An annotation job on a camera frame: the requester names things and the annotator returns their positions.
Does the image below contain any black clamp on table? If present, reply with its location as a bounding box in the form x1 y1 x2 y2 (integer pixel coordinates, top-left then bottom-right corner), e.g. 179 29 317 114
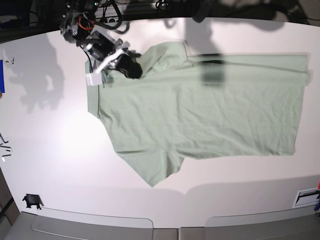
22 194 44 210

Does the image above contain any light green T-shirt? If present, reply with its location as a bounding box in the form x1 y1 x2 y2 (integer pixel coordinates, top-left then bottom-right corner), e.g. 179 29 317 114
87 42 310 186

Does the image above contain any blue panel at edge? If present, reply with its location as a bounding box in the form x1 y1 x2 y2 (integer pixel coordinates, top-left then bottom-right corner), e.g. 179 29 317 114
0 60 5 93

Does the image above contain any robot arm with camera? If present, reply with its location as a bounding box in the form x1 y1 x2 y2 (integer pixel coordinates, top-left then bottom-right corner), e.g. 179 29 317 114
60 0 117 61

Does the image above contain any black hex key set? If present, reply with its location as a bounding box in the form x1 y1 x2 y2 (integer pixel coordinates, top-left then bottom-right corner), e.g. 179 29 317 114
0 133 13 163

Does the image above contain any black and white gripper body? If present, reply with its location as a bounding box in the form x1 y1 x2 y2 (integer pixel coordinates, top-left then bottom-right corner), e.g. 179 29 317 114
93 42 140 73

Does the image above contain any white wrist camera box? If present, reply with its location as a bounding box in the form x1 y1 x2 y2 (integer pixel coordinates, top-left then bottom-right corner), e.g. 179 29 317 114
85 72 103 87

